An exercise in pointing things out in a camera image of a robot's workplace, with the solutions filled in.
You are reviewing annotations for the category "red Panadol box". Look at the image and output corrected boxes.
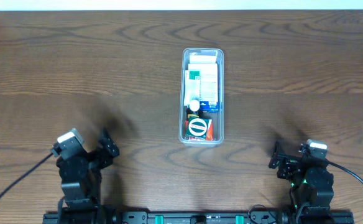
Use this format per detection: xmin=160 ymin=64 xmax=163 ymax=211
xmin=185 ymin=119 xmax=215 ymax=142

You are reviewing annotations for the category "green Zam-Buk box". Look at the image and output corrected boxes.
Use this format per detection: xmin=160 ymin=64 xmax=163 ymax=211
xmin=185 ymin=116 xmax=213 ymax=140

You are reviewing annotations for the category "dark syrup bottle white cap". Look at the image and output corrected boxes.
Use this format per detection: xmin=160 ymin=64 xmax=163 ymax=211
xmin=186 ymin=100 xmax=203 ymax=120

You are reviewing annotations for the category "blue white medicine box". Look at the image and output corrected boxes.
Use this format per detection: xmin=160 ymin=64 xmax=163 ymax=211
xmin=187 ymin=63 xmax=219 ymax=113

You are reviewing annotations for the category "small green white box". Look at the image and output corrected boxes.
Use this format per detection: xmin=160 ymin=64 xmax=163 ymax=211
xmin=183 ymin=70 xmax=201 ymax=106

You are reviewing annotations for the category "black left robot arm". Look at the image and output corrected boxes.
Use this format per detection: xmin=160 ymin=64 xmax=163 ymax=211
xmin=52 ymin=128 xmax=119 ymax=223

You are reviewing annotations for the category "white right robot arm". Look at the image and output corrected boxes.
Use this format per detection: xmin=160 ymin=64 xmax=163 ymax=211
xmin=269 ymin=139 xmax=334 ymax=216

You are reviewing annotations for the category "clear plastic container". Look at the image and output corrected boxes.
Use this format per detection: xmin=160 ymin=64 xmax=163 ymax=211
xmin=178 ymin=48 xmax=224 ymax=147

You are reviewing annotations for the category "black mounting rail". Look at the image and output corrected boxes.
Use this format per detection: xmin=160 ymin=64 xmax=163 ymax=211
xmin=42 ymin=207 xmax=354 ymax=224

